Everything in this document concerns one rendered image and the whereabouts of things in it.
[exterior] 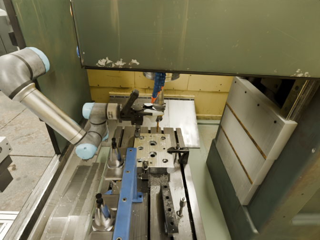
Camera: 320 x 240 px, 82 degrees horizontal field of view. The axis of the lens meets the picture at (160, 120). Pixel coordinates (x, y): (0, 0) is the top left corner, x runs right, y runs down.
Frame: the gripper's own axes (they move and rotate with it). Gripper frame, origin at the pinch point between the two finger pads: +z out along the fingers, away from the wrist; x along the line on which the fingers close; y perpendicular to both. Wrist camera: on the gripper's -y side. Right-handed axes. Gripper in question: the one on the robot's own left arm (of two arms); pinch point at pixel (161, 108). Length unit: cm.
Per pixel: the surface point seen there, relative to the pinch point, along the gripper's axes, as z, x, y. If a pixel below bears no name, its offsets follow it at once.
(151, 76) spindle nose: -5.2, 6.5, -18.0
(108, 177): -19.1, 31.6, 9.7
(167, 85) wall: 13, -100, 32
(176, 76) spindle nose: 4.6, 5.5, -18.0
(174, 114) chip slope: 20, -83, 54
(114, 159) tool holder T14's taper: -17.8, 25.9, 6.8
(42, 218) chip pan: -64, 17, 64
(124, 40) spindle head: -11.4, 32.4, -35.4
